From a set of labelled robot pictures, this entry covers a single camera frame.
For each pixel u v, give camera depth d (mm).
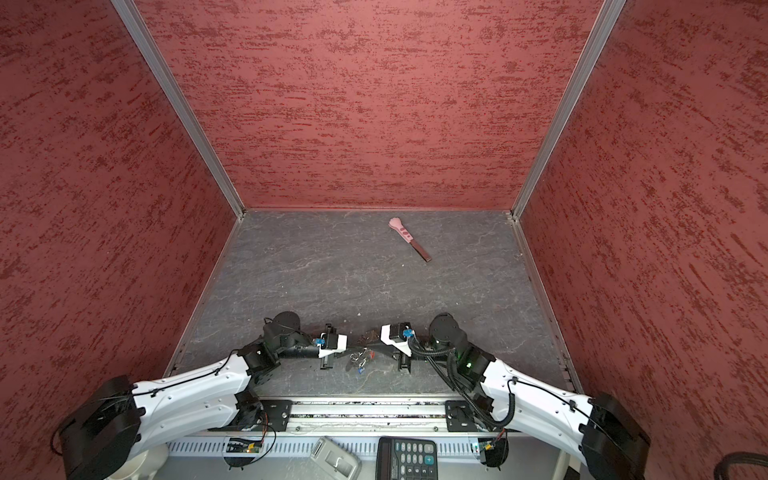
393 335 576
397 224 1138
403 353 618
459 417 738
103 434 409
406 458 668
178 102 871
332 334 616
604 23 725
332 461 667
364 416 757
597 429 426
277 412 746
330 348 597
